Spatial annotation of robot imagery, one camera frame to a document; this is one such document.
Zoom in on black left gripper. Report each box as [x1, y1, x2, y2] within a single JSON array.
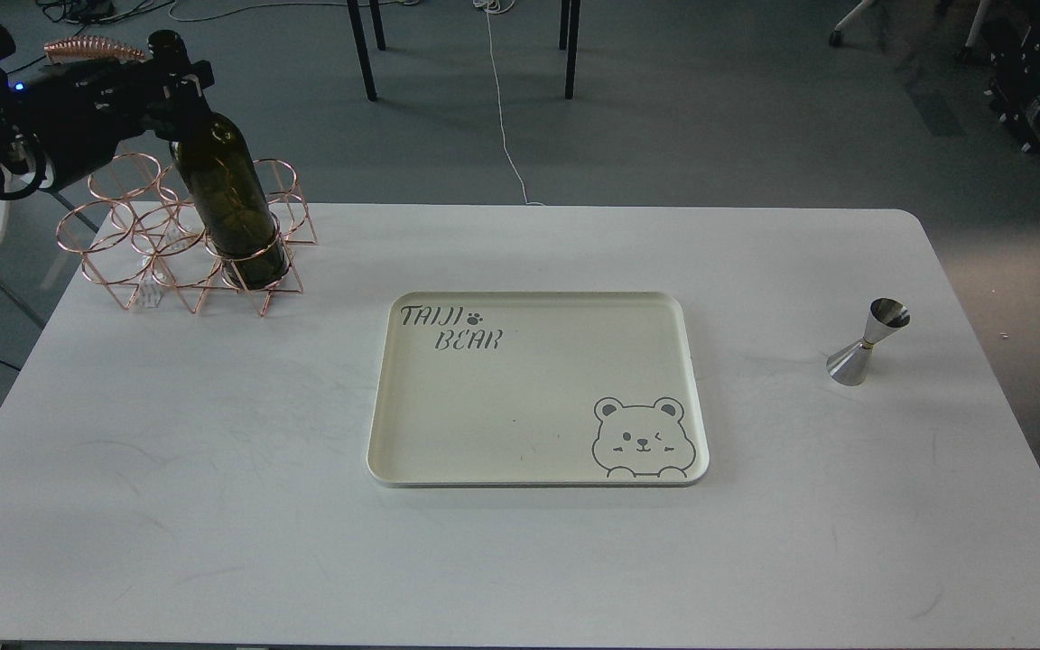
[[11, 60, 213, 181]]

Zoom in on dark green wine bottle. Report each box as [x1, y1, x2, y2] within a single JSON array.
[[148, 30, 290, 291]]

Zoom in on steel double jigger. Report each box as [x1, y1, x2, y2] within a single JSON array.
[[826, 297, 911, 386]]

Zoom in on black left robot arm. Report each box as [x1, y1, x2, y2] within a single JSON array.
[[0, 24, 214, 201]]

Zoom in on black table legs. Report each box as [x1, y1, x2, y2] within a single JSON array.
[[344, 0, 580, 103]]

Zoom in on cream bear serving tray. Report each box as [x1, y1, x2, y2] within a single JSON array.
[[367, 292, 710, 487]]

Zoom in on black floor cables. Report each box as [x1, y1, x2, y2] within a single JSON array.
[[32, 0, 178, 28]]

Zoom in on copper wire bottle rack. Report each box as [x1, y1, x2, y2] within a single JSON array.
[[58, 132, 318, 316]]

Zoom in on white floor cable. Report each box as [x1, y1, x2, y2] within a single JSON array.
[[471, 0, 544, 207]]

